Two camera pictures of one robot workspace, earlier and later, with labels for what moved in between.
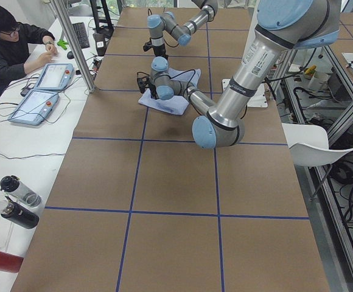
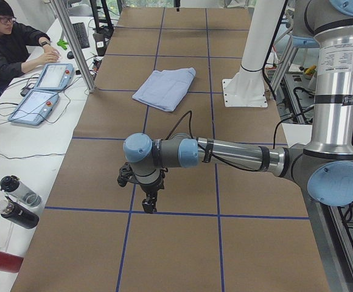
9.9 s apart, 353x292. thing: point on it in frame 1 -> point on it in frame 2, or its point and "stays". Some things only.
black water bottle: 8,208 stays
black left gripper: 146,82 -> 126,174
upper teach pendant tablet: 55,76 stays
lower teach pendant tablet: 35,107 stays
